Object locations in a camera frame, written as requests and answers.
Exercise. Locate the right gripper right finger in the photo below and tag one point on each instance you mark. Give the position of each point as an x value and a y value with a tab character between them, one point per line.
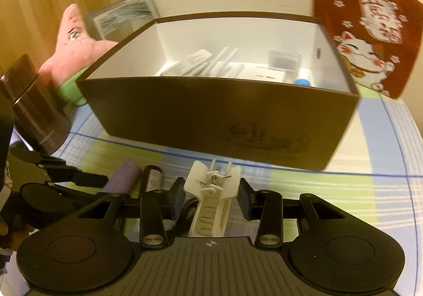
265	206

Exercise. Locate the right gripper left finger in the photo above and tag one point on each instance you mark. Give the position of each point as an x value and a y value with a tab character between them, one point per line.
157	206

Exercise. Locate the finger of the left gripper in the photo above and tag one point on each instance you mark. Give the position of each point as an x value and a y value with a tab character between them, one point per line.
57	168

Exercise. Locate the brown spray bottle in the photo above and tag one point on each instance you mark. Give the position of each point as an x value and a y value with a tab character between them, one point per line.
152	179

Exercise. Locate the purple cylinder device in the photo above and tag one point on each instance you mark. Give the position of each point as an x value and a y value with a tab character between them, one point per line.
124	179

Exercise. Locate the white plastic clip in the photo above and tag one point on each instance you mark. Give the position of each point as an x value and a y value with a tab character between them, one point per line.
214	191

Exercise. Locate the large white gold box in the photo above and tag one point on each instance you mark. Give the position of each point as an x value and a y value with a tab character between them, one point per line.
264	72

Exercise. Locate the white wifi router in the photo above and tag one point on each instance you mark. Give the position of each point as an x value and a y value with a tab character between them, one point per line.
220	65

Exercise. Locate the blue dental floss box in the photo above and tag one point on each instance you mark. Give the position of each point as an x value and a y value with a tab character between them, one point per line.
284	61

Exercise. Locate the small white medicine box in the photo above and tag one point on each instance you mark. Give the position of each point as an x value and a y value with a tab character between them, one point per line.
184	67

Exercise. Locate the brown metal canister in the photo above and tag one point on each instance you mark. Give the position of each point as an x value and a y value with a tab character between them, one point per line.
37	116

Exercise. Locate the brown storage box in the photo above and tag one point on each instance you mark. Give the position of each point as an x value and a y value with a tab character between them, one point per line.
257	118

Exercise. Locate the checkered tablecloth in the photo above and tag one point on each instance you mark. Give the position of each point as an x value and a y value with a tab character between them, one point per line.
375	174

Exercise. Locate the pink starfish plush toy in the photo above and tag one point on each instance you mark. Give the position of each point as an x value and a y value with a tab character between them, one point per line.
75	51

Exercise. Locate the framed landscape picture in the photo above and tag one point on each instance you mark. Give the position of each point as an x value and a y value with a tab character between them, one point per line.
120	19

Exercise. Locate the red lucky cat cushion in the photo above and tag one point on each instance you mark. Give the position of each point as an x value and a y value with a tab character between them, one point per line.
379	40

